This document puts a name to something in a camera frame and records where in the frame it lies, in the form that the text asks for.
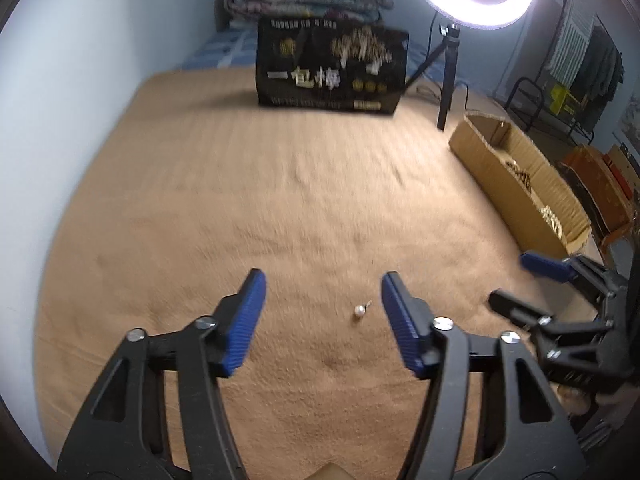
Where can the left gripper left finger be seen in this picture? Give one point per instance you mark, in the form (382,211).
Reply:
(156,410)

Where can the black snack bag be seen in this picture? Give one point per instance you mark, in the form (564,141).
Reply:
(352,92)

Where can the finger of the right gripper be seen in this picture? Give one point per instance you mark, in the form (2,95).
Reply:
(557,270)
(518,312)

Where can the cardboard box tray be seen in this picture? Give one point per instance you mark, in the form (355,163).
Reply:
(538,207)

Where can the yellow box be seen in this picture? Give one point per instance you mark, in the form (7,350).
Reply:
(563,102)

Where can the tan blanket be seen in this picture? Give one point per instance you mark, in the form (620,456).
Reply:
(198,184)

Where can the wall painting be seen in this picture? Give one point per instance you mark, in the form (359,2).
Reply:
(630,122)

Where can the striped white towel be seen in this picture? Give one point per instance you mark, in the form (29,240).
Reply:
(571,43)

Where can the white pearl earring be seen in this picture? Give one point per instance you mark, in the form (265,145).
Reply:
(361,310)

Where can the orange covered chair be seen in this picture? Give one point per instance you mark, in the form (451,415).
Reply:
(594,183)

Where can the black clothes rack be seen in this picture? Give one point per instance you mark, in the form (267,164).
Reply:
(528,100)

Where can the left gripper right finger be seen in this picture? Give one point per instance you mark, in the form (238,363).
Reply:
(489,412)

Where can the dark hanging clothes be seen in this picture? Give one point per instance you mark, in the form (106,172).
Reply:
(601,72)

